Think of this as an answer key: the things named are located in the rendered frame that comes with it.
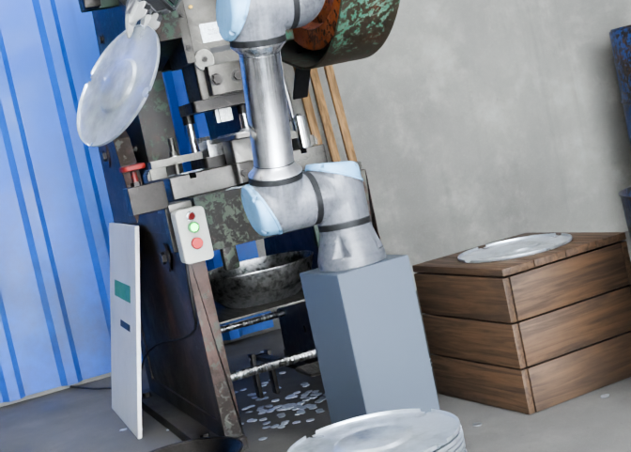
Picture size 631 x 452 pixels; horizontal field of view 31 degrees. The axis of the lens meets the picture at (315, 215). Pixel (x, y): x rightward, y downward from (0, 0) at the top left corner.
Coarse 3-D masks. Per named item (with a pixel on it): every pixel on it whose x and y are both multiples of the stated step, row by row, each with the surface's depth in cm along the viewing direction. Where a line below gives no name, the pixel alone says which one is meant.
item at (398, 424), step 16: (368, 416) 198; (384, 416) 197; (400, 416) 194; (432, 416) 190; (448, 416) 188; (320, 432) 195; (336, 432) 193; (352, 432) 191; (368, 432) 187; (384, 432) 185; (400, 432) 183; (416, 432) 183; (432, 432) 181; (448, 432) 180; (304, 448) 188; (320, 448) 186; (336, 448) 183; (352, 448) 180; (368, 448) 178; (384, 448) 178; (400, 448) 177; (416, 448) 175; (432, 448) 172
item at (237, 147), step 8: (224, 136) 299; (232, 136) 287; (240, 136) 286; (248, 136) 287; (224, 144) 302; (232, 144) 298; (240, 144) 298; (248, 144) 299; (224, 152) 304; (232, 152) 298; (240, 152) 298; (248, 152) 299; (232, 160) 299; (240, 160) 298; (248, 160) 299; (240, 168) 298; (248, 168) 299; (240, 176) 298
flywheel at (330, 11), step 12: (336, 0) 307; (324, 12) 325; (336, 12) 309; (312, 24) 333; (324, 24) 318; (300, 36) 337; (312, 36) 329; (324, 36) 320; (312, 48) 331; (324, 48) 326
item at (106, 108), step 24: (120, 48) 250; (144, 48) 242; (96, 72) 254; (120, 72) 244; (144, 72) 238; (96, 96) 250; (120, 96) 240; (96, 120) 245; (120, 120) 237; (96, 144) 241
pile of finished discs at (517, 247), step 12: (516, 240) 299; (528, 240) 294; (540, 240) 290; (552, 240) 286; (564, 240) 281; (468, 252) 294; (480, 252) 291; (492, 252) 284; (504, 252) 280; (516, 252) 278; (528, 252) 274; (540, 252) 271
